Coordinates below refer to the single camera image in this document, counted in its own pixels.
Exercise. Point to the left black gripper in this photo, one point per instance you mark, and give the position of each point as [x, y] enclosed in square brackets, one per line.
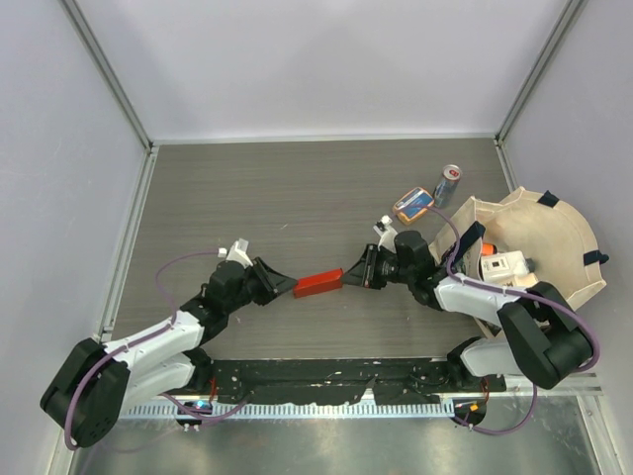
[276, 282]

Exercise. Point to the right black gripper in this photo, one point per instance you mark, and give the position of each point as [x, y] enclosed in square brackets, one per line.
[361, 273]

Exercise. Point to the red paper box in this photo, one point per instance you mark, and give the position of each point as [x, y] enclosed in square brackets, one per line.
[318, 283]

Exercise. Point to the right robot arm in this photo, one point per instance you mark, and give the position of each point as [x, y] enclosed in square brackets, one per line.
[542, 340]

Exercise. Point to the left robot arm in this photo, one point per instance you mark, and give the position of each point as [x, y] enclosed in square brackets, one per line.
[98, 381]

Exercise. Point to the white cosmetic box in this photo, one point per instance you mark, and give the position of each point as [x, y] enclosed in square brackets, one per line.
[507, 269]

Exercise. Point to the orange blue snack pack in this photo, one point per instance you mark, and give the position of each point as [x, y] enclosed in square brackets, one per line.
[414, 204]

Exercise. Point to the silver drink can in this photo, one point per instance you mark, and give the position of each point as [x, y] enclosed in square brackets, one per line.
[448, 182]

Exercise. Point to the orange capped bottle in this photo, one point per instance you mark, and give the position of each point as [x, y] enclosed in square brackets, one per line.
[488, 249]

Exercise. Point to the beige tote bag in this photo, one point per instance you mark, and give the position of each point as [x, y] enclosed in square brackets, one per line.
[551, 232]

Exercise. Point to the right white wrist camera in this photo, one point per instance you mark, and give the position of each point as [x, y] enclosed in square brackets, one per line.
[386, 232]

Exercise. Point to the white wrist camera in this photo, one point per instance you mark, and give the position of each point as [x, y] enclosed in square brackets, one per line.
[386, 232]
[236, 253]

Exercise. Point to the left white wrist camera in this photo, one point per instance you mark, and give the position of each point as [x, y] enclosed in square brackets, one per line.
[236, 253]

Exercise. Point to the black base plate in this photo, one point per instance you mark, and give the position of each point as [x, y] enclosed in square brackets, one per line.
[335, 382]

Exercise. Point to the white slotted cable duct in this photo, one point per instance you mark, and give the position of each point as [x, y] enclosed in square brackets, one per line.
[365, 409]

